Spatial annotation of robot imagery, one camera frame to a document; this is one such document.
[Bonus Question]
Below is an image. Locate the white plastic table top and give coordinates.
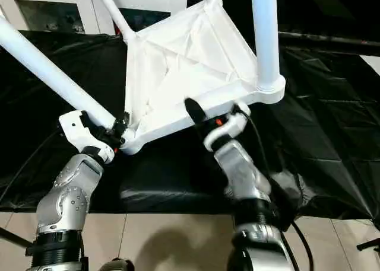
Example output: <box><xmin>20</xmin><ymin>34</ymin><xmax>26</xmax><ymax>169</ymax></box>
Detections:
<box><xmin>120</xmin><ymin>0</ymin><xmax>287</xmax><ymax>156</ymax></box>

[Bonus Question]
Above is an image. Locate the black work surface mat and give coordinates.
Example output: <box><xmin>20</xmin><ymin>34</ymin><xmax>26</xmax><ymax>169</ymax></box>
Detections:
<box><xmin>0</xmin><ymin>30</ymin><xmax>380</xmax><ymax>221</ymax></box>

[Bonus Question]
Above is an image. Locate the white glass-door cabinet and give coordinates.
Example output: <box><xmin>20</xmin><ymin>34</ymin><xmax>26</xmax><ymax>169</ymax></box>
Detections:
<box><xmin>0</xmin><ymin>0</ymin><xmax>191</xmax><ymax>34</ymax></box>

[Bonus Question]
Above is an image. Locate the brown round robot part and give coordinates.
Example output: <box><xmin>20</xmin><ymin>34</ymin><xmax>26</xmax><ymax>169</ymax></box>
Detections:
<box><xmin>99</xmin><ymin>257</ymin><xmax>135</xmax><ymax>271</ymax></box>

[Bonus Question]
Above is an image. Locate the long dark metal rod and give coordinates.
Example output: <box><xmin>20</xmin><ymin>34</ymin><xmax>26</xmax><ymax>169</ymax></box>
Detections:
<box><xmin>278</xmin><ymin>30</ymin><xmax>380</xmax><ymax>48</ymax></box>

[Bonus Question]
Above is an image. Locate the black backdrop cloth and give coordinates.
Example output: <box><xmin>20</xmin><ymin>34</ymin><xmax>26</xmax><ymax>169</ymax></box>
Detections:
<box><xmin>189</xmin><ymin>0</ymin><xmax>380</xmax><ymax>36</ymax></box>

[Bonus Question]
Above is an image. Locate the white paper sheet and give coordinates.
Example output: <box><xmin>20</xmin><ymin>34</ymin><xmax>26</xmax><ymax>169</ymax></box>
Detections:
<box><xmin>359</xmin><ymin>54</ymin><xmax>380</xmax><ymax>70</ymax></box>

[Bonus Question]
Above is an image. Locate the short black bar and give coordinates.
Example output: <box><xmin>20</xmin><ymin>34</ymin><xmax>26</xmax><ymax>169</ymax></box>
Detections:
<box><xmin>356</xmin><ymin>240</ymin><xmax>380</xmax><ymax>251</ymax></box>

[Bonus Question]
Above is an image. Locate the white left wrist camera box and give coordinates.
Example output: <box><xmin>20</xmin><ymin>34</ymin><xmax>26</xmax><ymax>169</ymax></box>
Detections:
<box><xmin>58</xmin><ymin>110</ymin><xmax>115</xmax><ymax>165</ymax></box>

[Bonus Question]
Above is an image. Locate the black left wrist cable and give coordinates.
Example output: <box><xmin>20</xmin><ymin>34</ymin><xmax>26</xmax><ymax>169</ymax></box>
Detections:
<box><xmin>0</xmin><ymin>128</ymin><xmax>65</xmax><ymax>201</ymax></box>

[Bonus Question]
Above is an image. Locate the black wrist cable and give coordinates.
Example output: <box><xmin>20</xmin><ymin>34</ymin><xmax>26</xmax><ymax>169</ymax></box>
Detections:
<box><xmin>0</xmin><ymin>128</ymin><xmax>65</xmax><ymax>201</ymax></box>
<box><xmin>234</xmin><ymin>104</ymin><xmax>315</xmax><ymax>271</ymax></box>

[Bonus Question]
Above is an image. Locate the black folding table frame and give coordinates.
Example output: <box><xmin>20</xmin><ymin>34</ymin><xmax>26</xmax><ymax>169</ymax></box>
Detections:
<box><xmin>0</xmin><ymin>226</ymin><xmax>33</xmax><ymax>248</ymax></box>

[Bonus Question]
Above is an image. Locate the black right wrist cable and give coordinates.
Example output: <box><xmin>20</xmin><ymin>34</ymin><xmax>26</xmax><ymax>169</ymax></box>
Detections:
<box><xmin>234</xmin><ymin>104</ymin><xmax>315</xmax><ymax>271</ymax></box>

